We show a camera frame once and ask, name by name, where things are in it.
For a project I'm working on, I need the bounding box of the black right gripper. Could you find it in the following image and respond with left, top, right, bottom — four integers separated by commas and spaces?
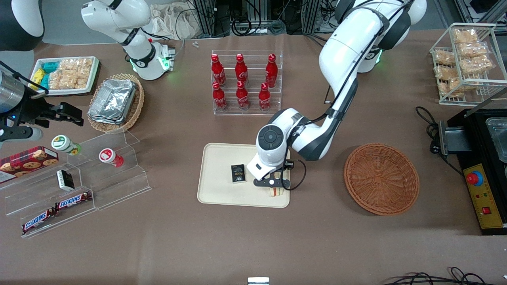
12, 95, 84, 128

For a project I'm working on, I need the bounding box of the white rectangular snack tray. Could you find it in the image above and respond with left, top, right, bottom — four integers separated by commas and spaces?
31, 56, 101, 97

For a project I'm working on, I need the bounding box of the silver foil tray stack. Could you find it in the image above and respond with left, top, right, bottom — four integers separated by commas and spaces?
88, 78, 137, 125

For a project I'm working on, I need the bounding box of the cream plastic serving tray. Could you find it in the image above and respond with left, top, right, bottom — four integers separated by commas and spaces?
197, 143, 291, 209

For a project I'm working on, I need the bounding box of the light wicker oval basket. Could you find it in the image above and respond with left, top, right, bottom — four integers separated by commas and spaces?
87, 73, 145, 133

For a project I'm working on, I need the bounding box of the brown round wicker basket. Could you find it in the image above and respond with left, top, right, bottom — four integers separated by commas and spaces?
343, 143, 420, 216

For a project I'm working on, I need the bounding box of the green sunflower lidded cup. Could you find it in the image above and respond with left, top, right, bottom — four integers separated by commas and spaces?
51, 135, 82, 156

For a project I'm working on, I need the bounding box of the rice cracker snack bag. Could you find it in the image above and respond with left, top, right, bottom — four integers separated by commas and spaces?
59, 59, 94, 76
48, 72, 90, 90
435, 65, 460, 81
434, 49, 457, 66
457, 42, 488, 58
459, 55, 495, 75
453, 28, 478, 44
439, 78, 465, 97

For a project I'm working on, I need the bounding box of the black chocolate pack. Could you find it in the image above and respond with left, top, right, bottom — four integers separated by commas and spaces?
231, 164, 246, 184

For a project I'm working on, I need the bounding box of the red tartan cookie box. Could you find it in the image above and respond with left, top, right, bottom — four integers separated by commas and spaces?
0, 146, 59, 184

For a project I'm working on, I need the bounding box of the red lidded yogurt cup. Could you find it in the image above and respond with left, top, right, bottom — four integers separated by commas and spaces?
99, 148, 124, 168

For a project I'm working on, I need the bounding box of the small black snack box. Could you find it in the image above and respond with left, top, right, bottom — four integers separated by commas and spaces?
56, 169, 75, 192

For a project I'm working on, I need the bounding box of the red Coca-Cola bottle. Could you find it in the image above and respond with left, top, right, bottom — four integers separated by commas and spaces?
236, 81, 250, 110
265, 53, 278, 88
211, 53, 226, 87
259, 82, 271, 112
212, 82, 228, 111
235, 53, 248, 86

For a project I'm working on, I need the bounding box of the Snickers chocolate bar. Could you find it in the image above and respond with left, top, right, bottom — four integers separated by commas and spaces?
21, 209, 57, 235
54, 191, 93, 211

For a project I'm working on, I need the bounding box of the clear acrylic stepped shelf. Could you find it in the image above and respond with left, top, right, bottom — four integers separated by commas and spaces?
0, 130, 152, 239

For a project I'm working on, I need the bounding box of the clear acrylic bottle rack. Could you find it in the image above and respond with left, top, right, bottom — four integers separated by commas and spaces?
211, 50, 283, 116

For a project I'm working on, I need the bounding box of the white crumpled plastic sheet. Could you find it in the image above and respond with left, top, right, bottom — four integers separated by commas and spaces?
149, 3, 200, 40

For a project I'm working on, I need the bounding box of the black sealing machine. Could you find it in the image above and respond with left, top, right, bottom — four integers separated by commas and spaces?
438, 108, 507, 236

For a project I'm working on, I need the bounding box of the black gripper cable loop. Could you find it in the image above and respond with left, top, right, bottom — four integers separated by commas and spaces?
286, 158, 307, 190

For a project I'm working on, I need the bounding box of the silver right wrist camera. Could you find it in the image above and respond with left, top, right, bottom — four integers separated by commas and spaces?
0, 126, 43, 144

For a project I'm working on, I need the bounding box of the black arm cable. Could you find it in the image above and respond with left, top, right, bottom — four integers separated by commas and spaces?
307, 0, 410, 123

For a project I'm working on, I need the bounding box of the coiled black cable bundle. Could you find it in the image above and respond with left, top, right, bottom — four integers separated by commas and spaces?
230, 0, 290, 36

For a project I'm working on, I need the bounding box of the black power cable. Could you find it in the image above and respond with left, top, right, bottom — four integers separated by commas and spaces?
415, 106, 464, 177

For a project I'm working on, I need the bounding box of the aluminium frame stand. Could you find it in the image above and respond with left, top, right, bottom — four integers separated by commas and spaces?
193, 0, 216, 38

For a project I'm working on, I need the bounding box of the black floor cable bundle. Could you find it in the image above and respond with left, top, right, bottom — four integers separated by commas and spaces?
382, 266, 507, 285

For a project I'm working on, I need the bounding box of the white wire basket rack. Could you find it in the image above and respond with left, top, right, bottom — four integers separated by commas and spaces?
430, 23, 507, 106

